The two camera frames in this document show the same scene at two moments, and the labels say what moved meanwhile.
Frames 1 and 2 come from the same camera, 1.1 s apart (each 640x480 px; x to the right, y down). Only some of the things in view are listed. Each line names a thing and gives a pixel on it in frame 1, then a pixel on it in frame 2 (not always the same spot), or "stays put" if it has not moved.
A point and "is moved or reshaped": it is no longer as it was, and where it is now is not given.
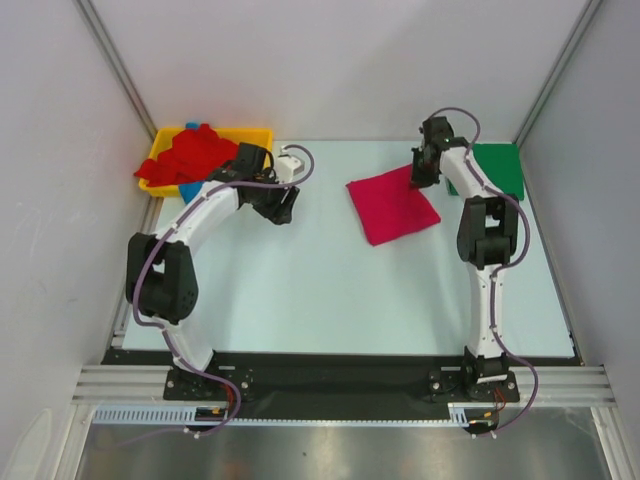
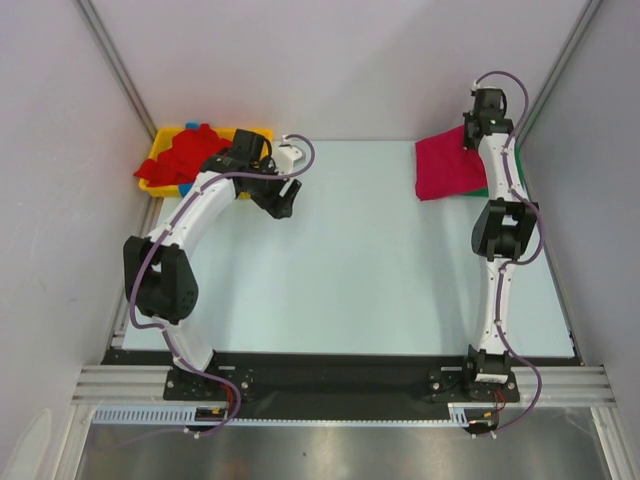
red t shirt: [192, 155] stays put
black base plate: [304, 379] stays put
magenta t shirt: [388, 206] is moved or reshaped
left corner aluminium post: [117, 65] stays put
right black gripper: [418, 180] → [468, 142]
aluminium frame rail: [143, 384] stays put
